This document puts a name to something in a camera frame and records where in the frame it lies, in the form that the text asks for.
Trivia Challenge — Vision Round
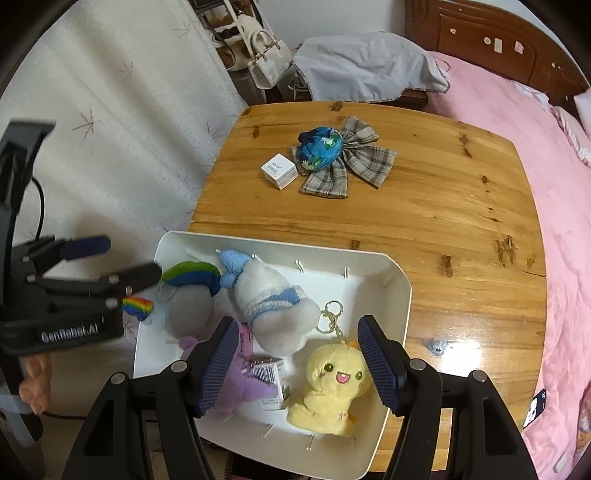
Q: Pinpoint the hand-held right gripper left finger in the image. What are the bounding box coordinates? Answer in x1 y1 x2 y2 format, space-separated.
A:
62 316 241 480

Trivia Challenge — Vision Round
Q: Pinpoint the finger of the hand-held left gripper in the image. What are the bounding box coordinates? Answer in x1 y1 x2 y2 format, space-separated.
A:
22 234 112 278
34 262 163 308

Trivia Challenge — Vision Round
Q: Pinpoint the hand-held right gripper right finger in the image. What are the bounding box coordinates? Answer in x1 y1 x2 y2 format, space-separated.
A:
356 315 541 480

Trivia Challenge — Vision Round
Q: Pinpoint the purple plush toy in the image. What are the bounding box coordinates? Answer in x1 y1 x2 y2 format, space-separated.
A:
179 320 280 418

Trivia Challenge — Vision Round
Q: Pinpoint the yellow chick plush keychain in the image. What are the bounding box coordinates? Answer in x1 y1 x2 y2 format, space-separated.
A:
286 301 377 437

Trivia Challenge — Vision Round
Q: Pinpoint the green white carton box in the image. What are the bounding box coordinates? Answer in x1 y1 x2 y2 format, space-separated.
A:
252 356 291 411

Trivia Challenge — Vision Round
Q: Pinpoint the grey pony plush rainbow mane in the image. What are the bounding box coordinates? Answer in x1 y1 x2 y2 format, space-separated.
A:
124 261 223 337

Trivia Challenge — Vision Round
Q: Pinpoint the white plush with blue bow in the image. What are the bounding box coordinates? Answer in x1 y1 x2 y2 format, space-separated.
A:
218 249 321 356

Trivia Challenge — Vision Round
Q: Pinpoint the white plastic tray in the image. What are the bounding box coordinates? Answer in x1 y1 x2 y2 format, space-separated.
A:
133 231 413 476

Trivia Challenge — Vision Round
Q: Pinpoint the person's left hand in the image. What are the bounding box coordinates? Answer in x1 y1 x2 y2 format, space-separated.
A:
18 353 52 414

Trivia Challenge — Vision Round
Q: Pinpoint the white patterned curtain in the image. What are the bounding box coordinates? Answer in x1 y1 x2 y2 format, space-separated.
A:
0 0 250 333

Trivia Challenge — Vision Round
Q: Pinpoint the black phone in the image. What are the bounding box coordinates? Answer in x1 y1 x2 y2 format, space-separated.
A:
526 390 548 423

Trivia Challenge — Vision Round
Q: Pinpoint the small white box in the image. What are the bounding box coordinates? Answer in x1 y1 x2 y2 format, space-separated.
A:
261 157 298 191

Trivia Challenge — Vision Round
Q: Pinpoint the plaid fabric bow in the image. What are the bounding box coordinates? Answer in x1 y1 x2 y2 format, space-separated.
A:
290 115 398 200

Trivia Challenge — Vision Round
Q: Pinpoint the blue earth patterned pouch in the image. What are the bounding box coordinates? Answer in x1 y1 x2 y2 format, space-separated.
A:
297 127 345 172

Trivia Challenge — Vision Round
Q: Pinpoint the pink fleece blanket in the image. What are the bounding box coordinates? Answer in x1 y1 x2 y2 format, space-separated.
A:
425 51 591 480

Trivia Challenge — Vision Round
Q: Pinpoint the brown white fuzzy bag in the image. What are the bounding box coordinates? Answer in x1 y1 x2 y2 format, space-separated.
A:
210 9 259 70

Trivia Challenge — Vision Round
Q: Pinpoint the cream white handbag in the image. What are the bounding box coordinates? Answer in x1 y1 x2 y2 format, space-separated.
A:
247 28 294 90

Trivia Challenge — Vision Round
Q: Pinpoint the dark wooden nightstand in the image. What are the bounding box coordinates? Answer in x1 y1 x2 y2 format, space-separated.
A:
397 88 428 109

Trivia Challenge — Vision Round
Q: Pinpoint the grey cloth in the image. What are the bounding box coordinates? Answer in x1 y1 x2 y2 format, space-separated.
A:
293 31 450 102

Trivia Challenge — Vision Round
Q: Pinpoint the pink frilled pillow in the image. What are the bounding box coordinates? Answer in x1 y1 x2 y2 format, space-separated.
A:
549 105 591 167

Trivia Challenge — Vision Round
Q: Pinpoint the white printed pillow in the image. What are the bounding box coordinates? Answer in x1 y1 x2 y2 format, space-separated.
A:
574 88 591 134

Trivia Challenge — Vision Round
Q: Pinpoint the brown wooden headboard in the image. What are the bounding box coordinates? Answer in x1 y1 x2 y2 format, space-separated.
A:
404 0 591 109

